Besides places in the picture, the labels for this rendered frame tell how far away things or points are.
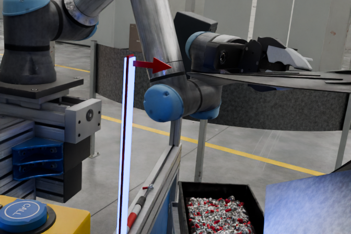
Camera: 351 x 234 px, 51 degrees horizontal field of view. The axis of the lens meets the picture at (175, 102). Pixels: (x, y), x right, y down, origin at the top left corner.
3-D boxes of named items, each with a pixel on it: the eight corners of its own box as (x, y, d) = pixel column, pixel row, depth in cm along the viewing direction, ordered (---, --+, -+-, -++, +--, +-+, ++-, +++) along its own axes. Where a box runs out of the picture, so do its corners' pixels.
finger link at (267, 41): (294, 39, 58) (258, 36, 66) (287, 38, 57) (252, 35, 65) (288, 69, 59) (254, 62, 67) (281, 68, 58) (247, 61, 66)
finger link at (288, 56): (336, 54, 56) (292, 49, 64) (308, 49, 53) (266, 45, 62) (331, 74, 57) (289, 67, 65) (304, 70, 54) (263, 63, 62)
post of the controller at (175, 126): (178, 147, 110) (184, 83, 105) (168, 145, 110) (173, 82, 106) (179, 143, 113) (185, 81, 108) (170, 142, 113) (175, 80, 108)
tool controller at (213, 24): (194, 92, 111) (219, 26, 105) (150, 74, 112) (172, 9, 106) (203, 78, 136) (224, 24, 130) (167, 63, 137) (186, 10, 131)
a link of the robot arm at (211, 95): (171, 117, 82) (174, 69, 79) (197, 109, 91) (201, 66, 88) (200, 126, 78) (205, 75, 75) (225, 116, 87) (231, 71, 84)
